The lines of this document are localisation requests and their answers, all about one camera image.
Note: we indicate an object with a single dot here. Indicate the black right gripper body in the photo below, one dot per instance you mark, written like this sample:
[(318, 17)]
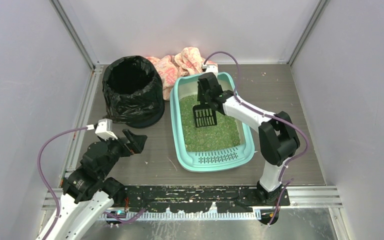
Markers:
[(208, 93)]

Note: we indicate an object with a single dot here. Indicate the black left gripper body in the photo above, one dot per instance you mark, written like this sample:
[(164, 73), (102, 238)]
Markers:
[(127, 143)]

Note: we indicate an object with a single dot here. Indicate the black litter scoop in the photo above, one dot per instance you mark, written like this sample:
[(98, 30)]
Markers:
[(204, 116)]

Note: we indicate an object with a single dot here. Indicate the bin with black bag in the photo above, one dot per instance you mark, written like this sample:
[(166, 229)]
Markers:
[(133, 92)]

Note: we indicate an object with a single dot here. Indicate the teal litter box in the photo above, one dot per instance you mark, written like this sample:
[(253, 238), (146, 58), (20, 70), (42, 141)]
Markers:
[(217, 159)]

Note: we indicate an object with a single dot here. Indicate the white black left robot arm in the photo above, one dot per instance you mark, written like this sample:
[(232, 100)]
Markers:
[(88, 191)]

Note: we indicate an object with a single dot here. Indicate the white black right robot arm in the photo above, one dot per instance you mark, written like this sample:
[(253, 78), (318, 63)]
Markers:
[(278, 139)]

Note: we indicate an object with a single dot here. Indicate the green litter pellets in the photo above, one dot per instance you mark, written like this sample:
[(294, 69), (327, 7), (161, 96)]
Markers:
[(203, 139)]

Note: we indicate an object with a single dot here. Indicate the pink patterned cloth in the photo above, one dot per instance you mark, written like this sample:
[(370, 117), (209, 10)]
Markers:
[(171, 67)]

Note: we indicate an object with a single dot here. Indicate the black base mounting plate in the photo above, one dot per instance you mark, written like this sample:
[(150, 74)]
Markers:
[(198, 198)]

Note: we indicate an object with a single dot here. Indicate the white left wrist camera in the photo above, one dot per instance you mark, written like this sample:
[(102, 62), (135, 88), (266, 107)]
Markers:
[(105, 129)]

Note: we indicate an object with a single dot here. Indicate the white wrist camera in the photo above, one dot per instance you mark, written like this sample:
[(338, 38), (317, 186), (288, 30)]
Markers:
[(210, 68), (105, 129)]

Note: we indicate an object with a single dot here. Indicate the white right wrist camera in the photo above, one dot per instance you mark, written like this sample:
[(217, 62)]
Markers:
[(210, 68)]

